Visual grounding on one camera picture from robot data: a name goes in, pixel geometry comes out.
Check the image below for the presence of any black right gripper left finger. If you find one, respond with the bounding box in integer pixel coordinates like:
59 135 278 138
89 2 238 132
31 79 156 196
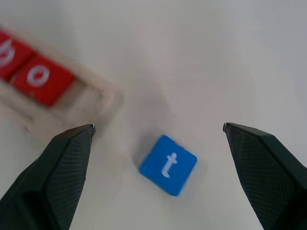
0 123 97 230

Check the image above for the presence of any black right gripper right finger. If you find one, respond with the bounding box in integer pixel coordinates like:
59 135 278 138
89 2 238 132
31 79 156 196
222 122 307 230

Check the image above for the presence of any red letter tile o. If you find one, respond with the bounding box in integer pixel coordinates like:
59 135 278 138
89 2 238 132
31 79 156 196
12 53 76 107

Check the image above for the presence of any blue letter tile t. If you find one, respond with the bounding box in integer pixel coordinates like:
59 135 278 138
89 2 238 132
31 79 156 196
139 134 198 197

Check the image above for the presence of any red letter tile b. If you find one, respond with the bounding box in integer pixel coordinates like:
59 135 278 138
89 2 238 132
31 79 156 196
0 29 37 81

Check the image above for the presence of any wooden letter tray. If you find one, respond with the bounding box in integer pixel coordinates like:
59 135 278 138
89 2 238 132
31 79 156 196
0 23 124 133

